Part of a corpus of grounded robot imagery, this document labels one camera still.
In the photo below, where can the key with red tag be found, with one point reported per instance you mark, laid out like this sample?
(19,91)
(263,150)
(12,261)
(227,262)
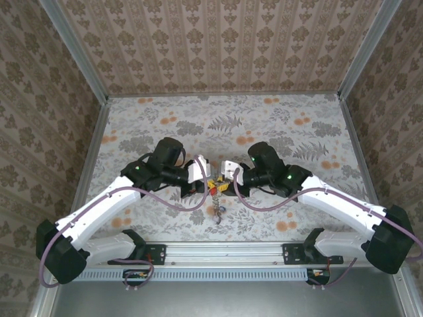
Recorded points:
(213,190)

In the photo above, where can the metal keyring bundle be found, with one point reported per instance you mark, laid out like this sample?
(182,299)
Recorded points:
(217,201)

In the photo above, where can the key with blue tag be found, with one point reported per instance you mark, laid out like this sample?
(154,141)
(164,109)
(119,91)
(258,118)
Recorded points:
(222,208)

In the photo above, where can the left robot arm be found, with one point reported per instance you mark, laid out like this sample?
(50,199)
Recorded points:
(96,214)

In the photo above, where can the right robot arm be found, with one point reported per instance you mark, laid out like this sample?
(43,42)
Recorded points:
(343,211)

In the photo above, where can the grey metal panel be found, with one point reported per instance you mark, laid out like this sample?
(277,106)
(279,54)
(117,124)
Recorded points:
(231,300)

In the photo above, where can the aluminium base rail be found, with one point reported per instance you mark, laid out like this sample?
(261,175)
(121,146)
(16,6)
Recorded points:
(224,252)

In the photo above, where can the aluminium table edge rail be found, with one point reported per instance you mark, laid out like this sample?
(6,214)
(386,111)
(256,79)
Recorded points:
(96,142)
(360,148)

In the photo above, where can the aluminium frame post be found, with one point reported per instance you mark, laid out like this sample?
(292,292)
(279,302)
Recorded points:
(367,49)
(76,49)

